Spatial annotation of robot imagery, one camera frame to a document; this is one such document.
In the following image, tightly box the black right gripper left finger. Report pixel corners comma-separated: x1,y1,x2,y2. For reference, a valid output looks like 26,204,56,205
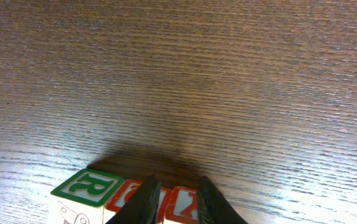
106,175,161,224

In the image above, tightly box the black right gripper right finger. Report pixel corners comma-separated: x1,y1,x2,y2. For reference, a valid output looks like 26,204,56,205
197,176,248,224

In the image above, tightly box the blue edged wooden block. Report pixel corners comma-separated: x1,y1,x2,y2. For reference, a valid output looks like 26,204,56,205
103,179,173,224

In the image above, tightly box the blue lettered wooden block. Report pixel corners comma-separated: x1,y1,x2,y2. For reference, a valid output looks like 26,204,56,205
163,186,199,224

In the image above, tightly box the green R wooden block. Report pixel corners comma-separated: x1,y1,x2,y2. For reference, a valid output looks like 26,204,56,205
48,169,124,224

